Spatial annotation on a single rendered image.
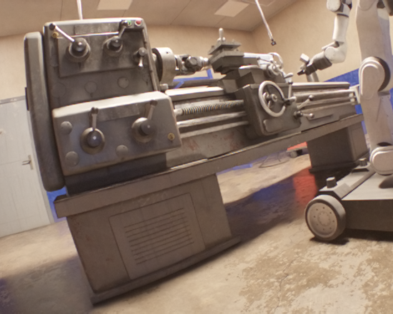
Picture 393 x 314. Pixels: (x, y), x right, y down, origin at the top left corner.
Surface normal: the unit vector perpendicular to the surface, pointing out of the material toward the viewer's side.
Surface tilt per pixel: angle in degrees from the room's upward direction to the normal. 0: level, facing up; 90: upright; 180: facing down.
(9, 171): 90
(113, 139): 90
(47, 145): 90
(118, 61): 90
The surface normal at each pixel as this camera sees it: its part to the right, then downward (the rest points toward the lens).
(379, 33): -0.86, 0.22
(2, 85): 0.51, -0.15
